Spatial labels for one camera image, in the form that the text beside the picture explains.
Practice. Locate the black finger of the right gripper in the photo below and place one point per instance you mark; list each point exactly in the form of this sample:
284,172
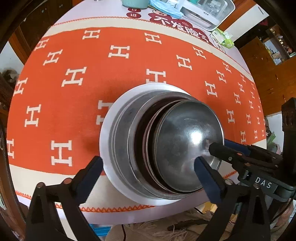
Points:
237,147
226,154

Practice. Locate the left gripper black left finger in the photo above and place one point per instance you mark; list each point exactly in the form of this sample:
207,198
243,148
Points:
76,191

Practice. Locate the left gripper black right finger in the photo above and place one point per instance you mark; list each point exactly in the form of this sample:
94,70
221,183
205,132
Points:
218,193

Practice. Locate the small stainless steel bowl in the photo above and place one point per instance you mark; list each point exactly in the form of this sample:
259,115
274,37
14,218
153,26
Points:
185,132

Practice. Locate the large white plate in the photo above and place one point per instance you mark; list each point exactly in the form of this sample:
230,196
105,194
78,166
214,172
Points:
117,128

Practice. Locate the large stainless steel bowl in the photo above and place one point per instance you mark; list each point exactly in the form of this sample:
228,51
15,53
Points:
121,140

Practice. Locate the pink steel-lined bowl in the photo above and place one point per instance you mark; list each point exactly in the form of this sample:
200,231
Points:
148,143

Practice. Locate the orange H-pattern blanket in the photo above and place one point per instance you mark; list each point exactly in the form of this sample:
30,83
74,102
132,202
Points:
80,68

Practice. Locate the wooden cabinet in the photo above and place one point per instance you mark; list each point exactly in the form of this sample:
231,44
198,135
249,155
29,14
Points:
270,57

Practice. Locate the green tissue pack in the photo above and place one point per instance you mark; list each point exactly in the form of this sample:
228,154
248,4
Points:
223,38

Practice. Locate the white cosmetic storage box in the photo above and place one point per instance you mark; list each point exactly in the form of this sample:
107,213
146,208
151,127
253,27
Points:
207,14

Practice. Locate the blue plastic bag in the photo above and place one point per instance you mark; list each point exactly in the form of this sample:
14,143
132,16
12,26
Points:
167,7

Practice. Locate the teal ceramic jar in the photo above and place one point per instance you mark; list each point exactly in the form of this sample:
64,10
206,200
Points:
137,4

